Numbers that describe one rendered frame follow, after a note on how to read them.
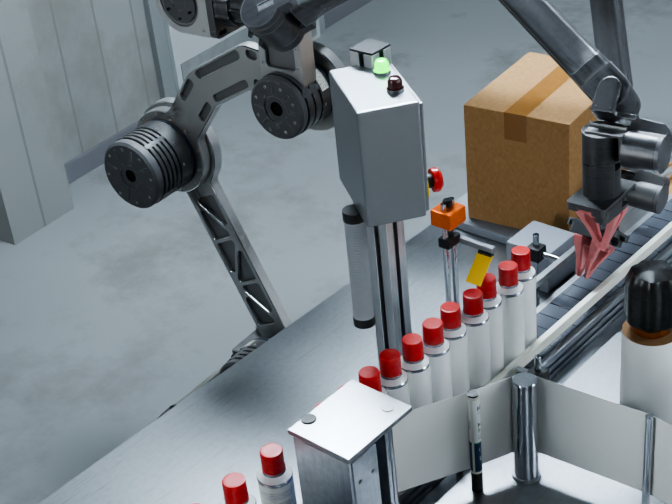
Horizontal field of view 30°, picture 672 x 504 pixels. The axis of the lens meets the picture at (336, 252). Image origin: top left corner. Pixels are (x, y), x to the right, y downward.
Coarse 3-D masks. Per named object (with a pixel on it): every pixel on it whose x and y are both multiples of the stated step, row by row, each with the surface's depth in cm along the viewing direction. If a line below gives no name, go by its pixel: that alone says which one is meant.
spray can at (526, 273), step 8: (512, 248) 216; (520, 248) 216; (528, 248) 215; (512, 256) 215; (520, 256) 214; (528, 256) 214; (520, 264) 215; (528, 264) 215; (520, 272) 216; (528, 272) 216; (520, 280) 215; (528, 280) 215; (528, 288) 216; (528, 296) 217; (528, 304) 218; (528, 312) 219; (528, 320) 220; (536, 320) 222; (528, 328) 221; (536, 328) 223; (528, 336) 222; (536, 336) 224; (528, 344) 222
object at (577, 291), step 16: (656, 224) 257; (640, 240) 253; (608, 256) 249; (624, 256) 248; (608, 272) 244; (576, 288) 240; (592, 288) 240; (560, 304) 236; (576, 304) 236; (544, 320) 232; (576, 320) 231; (560, 336) 227; (544, 352) 224; (528, 368) 220
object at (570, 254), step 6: (660, 174) 258; (666, 174) 258; (570, 252) 236; (558, 258) 235; (564, 258) 234; (570, 258) 236; (552, 264) 233; (558, 264) 233; (564, 264) 235; (546, 270) 231; (552, 270) 232; (540, 276) 230; (546, 276) 231; (540, 282) 230
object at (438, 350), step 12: (432, 324) 199; (432, 336) 198; (432, 348) 199; (444, 348) 200; (432, 360) 200; (444, 360) 200; (432, 372) 201; (444, 372) 201; (432, 384) 202; (444, 384) 203; (432, 396) 204; (444, 396) 204
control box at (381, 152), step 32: (352, 96) 181; (384, 96) 180; (416, 96) 181; (352, 128) 181; (384, 128) 179; (416, 128) 180; (352, 160) 186; (384, 160) 181; (416, 160) 183; (352, 192) 192; (384, 192) 184; (416, 192) 185
